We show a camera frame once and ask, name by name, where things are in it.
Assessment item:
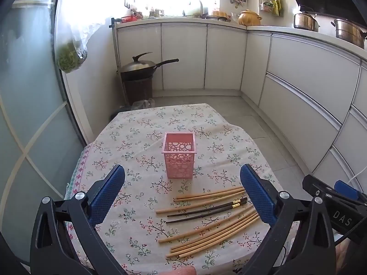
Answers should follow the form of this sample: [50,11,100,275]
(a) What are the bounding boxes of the white kitchen cabinets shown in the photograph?
[111,18,366,191]

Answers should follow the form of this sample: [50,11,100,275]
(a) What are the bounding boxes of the green yellow packages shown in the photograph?
[260,0,284,17]

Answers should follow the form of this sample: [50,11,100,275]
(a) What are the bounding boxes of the bamboo chopstick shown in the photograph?
[174,214,259,258]
[170,207,257,253]
[174,187,245,202]
[157,204,255,244]
[156,190,245,214]
[165,211,259,258]

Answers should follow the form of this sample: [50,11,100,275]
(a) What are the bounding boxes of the person's hand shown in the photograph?
[160,266,197,275]

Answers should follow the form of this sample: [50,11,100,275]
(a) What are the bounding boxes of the black wok with lid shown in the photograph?
[120,52,179,81]

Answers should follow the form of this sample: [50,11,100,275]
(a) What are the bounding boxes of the dark brown bin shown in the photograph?
[123,76,153,105]

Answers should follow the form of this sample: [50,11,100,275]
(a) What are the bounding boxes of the pink perforated utensil basket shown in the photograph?
[162,132,197,179]

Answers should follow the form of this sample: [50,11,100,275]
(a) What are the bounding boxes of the black chopstick gold band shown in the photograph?
[168,197,247,217]
[166,198,247,224]

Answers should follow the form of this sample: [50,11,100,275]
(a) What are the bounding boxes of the red basket on counter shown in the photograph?
[121,15,139,23]

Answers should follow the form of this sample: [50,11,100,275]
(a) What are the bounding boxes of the plastic bag of greens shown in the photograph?
[55,21,101,73]

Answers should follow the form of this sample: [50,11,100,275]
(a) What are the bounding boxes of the yellow clay pot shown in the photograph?
[238,9,262,27]

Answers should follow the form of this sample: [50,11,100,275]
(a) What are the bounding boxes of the clear plastic bag on floor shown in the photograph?
[131,98,156,110]

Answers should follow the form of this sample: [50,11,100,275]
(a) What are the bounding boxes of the floral tablecloth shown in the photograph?
[66,104,279,274]

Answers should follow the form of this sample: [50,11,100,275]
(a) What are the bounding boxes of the steel stockpot with handle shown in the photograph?
[330,19,366,49]

